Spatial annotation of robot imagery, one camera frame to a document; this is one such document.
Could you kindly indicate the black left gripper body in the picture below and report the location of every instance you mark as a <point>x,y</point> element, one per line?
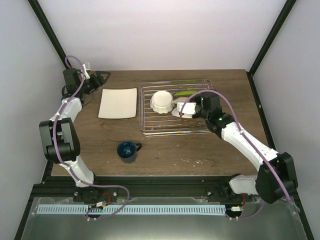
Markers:
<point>91,87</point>

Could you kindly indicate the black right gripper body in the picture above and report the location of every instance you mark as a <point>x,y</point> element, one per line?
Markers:
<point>204,114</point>

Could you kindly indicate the green plate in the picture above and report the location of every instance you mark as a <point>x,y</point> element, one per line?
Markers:
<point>186,93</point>

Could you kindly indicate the square bird pattern plate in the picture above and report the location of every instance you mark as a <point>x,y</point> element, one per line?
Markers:
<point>118,104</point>

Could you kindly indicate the white scalloped bowl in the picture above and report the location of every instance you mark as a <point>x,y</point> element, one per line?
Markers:
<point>162,102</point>

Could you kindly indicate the wire dish rack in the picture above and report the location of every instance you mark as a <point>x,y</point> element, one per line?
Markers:
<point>153,124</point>

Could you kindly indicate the dark blue mug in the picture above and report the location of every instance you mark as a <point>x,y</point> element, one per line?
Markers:
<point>127,151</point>

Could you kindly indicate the round bird pattern plate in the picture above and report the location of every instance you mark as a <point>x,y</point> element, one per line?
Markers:
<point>179,100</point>

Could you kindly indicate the floral orange rimmed plate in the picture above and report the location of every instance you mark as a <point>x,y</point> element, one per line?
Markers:
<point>176,113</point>

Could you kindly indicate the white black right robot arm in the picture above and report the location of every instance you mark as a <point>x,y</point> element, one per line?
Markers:
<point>276,175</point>

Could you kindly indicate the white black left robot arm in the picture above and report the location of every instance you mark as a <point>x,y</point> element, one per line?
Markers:
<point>59,139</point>

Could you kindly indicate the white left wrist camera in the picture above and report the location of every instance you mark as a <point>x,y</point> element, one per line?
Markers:
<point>85,69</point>

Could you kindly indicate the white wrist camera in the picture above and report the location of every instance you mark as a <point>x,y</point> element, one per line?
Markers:
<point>85,69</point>
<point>188,108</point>

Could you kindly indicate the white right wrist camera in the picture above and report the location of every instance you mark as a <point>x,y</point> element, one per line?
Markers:
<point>188,108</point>

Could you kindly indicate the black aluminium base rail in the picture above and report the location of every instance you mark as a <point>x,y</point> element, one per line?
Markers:
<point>215,188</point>

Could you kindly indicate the left black frame post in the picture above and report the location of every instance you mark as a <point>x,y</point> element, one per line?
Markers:
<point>43,20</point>

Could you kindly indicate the black frame post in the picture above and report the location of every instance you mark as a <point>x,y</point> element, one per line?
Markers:
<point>43,20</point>
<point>280,20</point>

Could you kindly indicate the right black frame post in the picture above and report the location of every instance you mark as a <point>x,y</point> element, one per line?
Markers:
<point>280,20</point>

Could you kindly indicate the light blue slotted cable duct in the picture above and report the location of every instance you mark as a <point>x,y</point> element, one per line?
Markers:
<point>81,209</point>

